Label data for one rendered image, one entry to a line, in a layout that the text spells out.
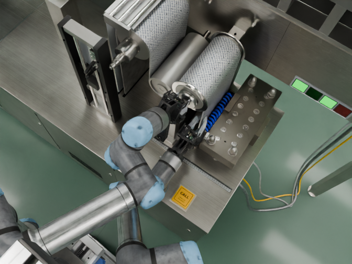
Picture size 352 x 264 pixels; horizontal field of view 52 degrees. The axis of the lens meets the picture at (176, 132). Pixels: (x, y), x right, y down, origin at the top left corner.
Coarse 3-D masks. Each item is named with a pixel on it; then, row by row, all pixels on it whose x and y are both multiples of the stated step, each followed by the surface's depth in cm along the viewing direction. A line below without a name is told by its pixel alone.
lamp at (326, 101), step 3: (324, 96) 134; (324, 99) 135; (327, 99) 134; (330, 99) 133; (321, 102) 137; (324, 102) 136; (327, 102) 135; (330, 102) 134; (333, 102) 133; (336, 102) 132; (327, 105) 137; (330, 105) 136; (333, 105) 135
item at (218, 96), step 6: (234, 72) 140; (228, 78) 136; (228, 84) 146; (222, 90) 139; (216, 96) 136; (222, 96) 150; (210, 102) 130; (216, 102) 145; (210, 108) 140; (204, 114) 135
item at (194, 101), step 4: (180, 92) 123; (184, 92) 122; (188, 92) 122; (180, 96) 124; (184, 96) 123; (188, 96) 121; (192, 96) 122; (184, 100) 125; (192, 100) 122; (196, 100) 123; (192, 104) 124; (196, 104) 124
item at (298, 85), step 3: (297, 81) 136; (300, 81) 135; (294, 84) 139; (297, 84) 138; (300, 84) 137; (303, 84) 136; (297, 87) 139; (300, 87) 138; (303, 87) 137; (306, 87) 136; (300, 90) 139; (303, 90) 138
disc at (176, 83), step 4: (172, 84) 126; (176, 84) 124; (180, 84) 122; (184, 84) 120; (188, 84) 119; (172, 88) 128; (192, 88) 119; (196, 92) 120; (200, 92) 119; (200, 96) 120; (204, 100) 121; (204, 104) 123; (192, 108) 131; (200, 108) 127; (204, 108) 125
